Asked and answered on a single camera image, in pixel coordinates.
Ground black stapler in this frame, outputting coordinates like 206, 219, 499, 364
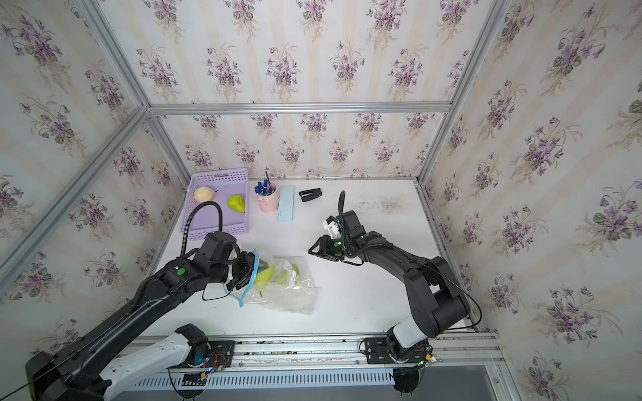
299, 188, 323, 203

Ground green pear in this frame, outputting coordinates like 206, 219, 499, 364
227, 195, 246, 214
276, 265, 300, 287
254, 260, 276, 292

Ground blue pens bundle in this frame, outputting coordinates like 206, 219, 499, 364
254, 171, 276, 197

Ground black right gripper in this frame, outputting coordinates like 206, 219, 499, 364
308, 236, 353, 260

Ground clear zip-top bag blue seal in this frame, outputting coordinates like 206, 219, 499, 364
230, 247, 319, 315

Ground aluminium frame bars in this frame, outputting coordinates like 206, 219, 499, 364
1, 1, 511, 289

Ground light blue flat case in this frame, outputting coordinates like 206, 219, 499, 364
277, 185, 295, 223

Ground pink pen cup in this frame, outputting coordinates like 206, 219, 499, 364
257, 190, 279, 214

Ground purple plastic basket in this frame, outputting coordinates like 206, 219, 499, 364
180, 167, 249, 241

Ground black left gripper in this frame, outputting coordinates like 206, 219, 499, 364
207, 251, 271, 291

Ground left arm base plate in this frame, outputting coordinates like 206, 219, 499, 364
171, 340, 236, 371

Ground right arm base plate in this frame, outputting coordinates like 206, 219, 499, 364
358, 337, 436, 367

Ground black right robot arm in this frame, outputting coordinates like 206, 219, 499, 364
309, 191, 478, 362

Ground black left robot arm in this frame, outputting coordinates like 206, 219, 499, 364
23, 227, 259, 400

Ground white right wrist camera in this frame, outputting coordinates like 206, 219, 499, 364
323, 217, 341, 240

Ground yellow pear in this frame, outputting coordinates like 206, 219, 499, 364
193, 186, 217, 204

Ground aluminium mounting rail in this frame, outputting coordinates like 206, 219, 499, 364
74, 330, 513, 397

